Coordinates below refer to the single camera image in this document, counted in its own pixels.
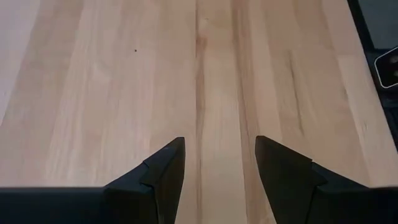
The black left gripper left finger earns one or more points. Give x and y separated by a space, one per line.
155 193

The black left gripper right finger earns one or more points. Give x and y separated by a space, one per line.
286 186

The white edged black plate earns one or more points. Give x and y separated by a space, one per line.
388 68

